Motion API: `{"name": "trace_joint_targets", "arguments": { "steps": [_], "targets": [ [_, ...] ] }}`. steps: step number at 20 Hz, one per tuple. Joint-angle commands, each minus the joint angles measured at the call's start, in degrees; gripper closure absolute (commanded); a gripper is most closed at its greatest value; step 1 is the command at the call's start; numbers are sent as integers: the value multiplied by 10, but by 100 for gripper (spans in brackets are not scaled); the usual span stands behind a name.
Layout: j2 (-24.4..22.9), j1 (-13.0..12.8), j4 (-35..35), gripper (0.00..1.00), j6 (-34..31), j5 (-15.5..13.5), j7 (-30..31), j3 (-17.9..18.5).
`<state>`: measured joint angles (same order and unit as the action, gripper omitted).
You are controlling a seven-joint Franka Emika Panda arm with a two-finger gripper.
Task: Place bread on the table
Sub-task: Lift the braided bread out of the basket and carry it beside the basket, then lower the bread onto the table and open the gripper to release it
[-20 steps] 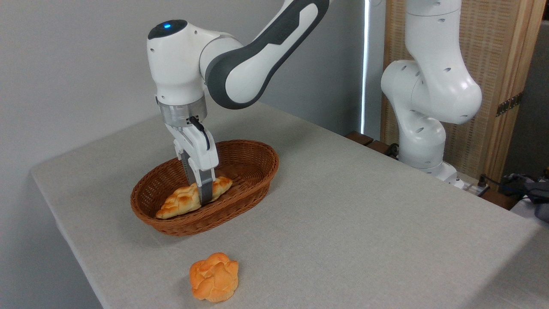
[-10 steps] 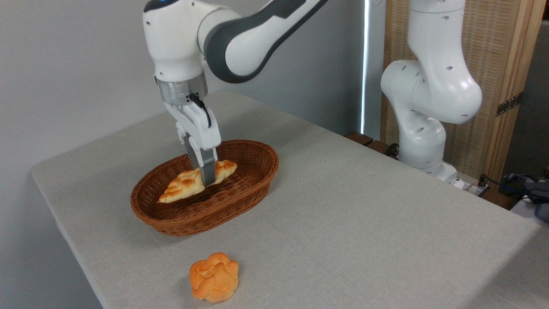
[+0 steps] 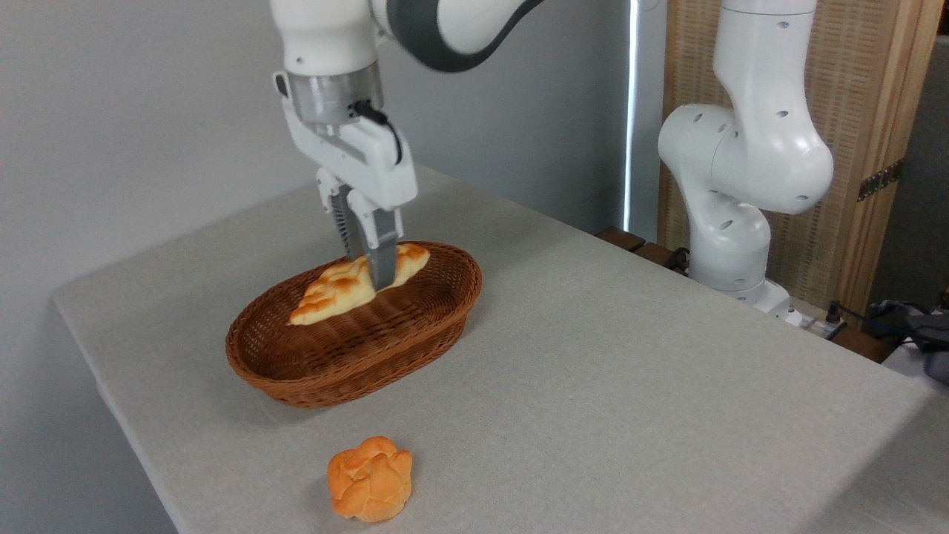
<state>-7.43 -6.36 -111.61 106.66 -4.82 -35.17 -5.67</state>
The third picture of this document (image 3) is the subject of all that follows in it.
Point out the white power strip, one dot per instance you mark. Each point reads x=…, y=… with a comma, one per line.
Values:
x=812, y=324

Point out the silver metal wrist flange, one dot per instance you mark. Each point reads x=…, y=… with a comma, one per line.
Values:
x=326, y=96

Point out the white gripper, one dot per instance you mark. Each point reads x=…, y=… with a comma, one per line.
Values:
x=374, y=167

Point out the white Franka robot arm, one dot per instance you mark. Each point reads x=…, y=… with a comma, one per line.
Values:
x=749, y=156

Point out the wooden woven folding screen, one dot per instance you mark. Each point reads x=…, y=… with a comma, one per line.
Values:
x=867, y=89

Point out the dark cloth bundle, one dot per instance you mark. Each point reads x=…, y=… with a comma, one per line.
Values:
x=927, y=334

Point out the light grey tablecloth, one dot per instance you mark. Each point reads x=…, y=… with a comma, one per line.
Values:
x=630, y=386

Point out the brown wicker oval basket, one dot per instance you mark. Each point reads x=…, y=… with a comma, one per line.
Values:
x=356, y=348

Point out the long braided bread loaf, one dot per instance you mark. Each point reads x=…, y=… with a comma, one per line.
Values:
x=334, y=293

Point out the dark metal screen hinge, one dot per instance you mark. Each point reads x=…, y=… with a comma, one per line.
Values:
x=881, y=180

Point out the round orange bread bun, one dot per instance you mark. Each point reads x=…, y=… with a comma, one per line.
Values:
x=371, y=482

